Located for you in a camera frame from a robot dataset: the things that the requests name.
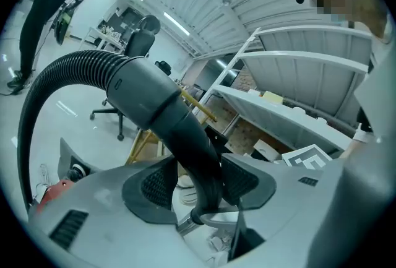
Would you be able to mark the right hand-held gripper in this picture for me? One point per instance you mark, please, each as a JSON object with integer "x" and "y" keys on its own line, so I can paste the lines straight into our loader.
{"x": 306, "y": 158}

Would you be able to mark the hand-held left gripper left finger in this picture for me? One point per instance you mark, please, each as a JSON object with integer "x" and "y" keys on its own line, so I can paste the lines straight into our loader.
{"x": 108, "y": 223}

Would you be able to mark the white shelving unit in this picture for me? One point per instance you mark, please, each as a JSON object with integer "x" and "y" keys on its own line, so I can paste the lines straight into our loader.
{"x": 278, "y": 115}

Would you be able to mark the tan box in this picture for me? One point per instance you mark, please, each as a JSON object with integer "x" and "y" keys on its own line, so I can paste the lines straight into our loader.
{"x": 272, "y": 97}

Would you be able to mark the person's right forearm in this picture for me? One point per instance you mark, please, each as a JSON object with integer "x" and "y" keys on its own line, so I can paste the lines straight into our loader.
{"x": 349, "y": 149}

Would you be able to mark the white desk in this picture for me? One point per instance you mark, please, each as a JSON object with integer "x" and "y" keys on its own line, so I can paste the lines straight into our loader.
{"x": 99, "y": 34}

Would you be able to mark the black office chair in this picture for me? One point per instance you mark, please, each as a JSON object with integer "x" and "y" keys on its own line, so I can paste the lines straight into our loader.
{"x": 163, "y": 67}
{"x": 139, "y": 41}

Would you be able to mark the black bag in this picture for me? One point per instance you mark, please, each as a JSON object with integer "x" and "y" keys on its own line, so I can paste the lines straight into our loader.
{"x": 216, "y": 140}

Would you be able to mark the red and teal vacuum cleaner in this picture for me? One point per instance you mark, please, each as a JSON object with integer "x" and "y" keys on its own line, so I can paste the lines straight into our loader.
{"x": 57, "y": 189}

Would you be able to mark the stack of white dishes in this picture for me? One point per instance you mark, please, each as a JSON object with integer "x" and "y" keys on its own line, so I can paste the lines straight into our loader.
{"x": 187, "y": 191}

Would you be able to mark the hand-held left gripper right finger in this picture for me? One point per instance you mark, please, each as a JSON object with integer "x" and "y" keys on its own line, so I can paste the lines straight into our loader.
{"x": 278, "y": 198}

